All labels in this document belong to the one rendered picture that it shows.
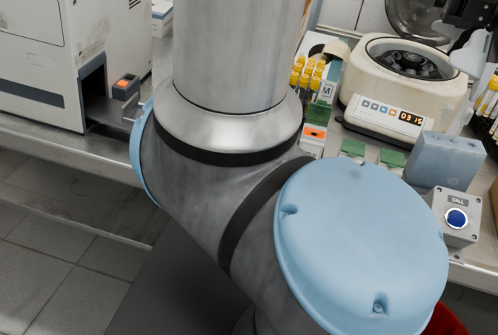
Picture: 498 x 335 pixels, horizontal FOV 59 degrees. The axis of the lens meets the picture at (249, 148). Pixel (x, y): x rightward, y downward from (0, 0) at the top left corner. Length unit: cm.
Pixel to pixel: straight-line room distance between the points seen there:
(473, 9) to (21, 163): 150
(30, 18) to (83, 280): 112
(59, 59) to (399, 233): 60
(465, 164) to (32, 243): 150
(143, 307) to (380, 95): 63
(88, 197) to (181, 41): 132
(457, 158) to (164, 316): 53
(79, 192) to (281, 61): 136
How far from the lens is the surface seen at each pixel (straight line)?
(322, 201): 29
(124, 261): 173
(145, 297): 51
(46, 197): 161
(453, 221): 70
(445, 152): 79
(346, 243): 28
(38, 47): 78
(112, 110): 81
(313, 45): 108
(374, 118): 91
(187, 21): 28
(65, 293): 168
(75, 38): 74
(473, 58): 66
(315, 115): 76
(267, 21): 27
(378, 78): 91
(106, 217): 151
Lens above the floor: 136
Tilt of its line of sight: 37 degrees down
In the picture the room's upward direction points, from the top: 9 degrees clockwise
